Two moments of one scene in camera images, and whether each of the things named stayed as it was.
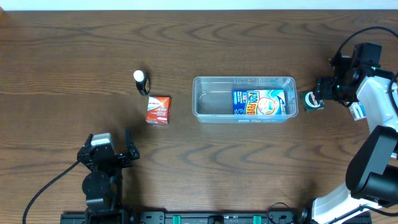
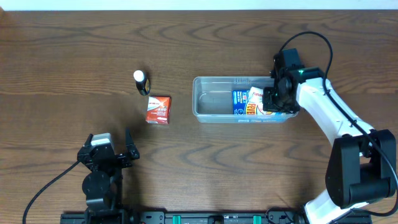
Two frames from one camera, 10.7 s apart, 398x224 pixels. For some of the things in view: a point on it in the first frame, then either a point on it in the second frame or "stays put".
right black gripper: (325, 88) to (272, 101)
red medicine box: (158, 109) stays put
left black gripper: (109, 156) stays put
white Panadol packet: (357, 111) to (255, 96)
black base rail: (188, 217) stays put
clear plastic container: (212, 99) stays put
